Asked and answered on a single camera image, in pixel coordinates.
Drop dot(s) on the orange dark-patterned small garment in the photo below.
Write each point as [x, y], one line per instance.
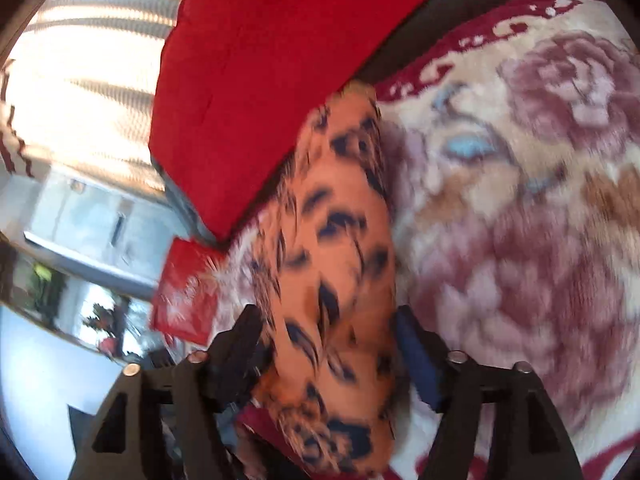
[335, 270]

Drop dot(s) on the floral plush blanket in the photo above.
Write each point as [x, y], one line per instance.
[510, 210]

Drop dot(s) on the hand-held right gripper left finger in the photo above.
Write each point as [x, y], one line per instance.
[239, 347]

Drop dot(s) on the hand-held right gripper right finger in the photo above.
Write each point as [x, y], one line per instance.
[420, 355]

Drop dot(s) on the red patterned packet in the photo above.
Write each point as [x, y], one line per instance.
[187, 290]

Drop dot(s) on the white cabinet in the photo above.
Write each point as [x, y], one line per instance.
[95, 215]

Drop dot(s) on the bright window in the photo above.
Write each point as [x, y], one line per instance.
[90, 85]

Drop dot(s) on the green potted plant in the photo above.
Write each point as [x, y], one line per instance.
[44, 287]

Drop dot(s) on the red cushion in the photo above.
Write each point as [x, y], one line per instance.
[270, 85]

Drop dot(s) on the dark leather sofa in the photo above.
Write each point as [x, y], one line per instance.
[450, 15]

